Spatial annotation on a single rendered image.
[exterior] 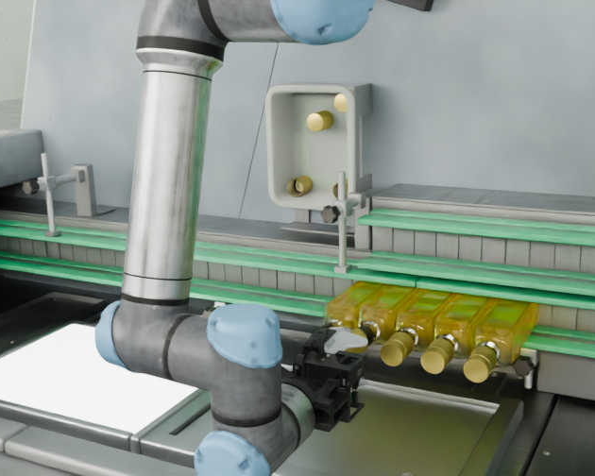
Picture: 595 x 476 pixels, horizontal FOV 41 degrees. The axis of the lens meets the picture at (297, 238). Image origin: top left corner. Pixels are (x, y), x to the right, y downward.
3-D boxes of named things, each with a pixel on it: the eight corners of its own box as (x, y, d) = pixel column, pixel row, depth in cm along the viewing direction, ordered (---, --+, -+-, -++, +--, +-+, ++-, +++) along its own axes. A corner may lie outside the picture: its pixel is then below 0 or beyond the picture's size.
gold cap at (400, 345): (390, 353, 116) (379, 365, 112) (390, 330, 115) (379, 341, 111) (414, 357, 114) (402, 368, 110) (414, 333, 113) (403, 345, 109)
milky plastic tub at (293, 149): (290, 196, 159) (268, 206, 151) (286, 81, 153) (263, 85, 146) (372, 203, 151) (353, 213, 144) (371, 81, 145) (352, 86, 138)
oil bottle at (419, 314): (434, 306, 137) (389, 352, 118) (434, 274, 135) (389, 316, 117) (467, 311, 134) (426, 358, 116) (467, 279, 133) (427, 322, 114)
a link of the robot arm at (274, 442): (252, 442, 79) (254, 518, 81) (302, 397, 89) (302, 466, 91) (185, 425, 83) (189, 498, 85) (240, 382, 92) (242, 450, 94)
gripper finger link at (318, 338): (339, 350, 110) (312, 384, 103) (327, 348, 110) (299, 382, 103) (337, 320, 108) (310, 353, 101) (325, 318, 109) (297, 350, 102)
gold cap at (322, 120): (316, 110, 150) (306, 111, 146) (333, 110, 148) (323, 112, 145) (316, 128, 151) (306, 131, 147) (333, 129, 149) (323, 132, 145)
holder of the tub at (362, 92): (292, 222, 160) (274, 231, 154) (288, 82, 153) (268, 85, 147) (372, 229, 153) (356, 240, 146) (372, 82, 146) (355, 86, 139)
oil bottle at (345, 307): (370, 299, 142) (317, 342, 124) (370, 268, 140) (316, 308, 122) (400, 303, 139) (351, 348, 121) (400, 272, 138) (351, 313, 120)
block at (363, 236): (365, 239, 147) (350, 248, 141) (365, 188, 144) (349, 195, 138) (384, 241, 145) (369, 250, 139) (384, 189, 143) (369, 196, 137)
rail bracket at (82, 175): (99, 216, 179) (24, 241, 159) (93, 141, 174) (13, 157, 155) (116, 217, 176) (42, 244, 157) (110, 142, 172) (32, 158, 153)
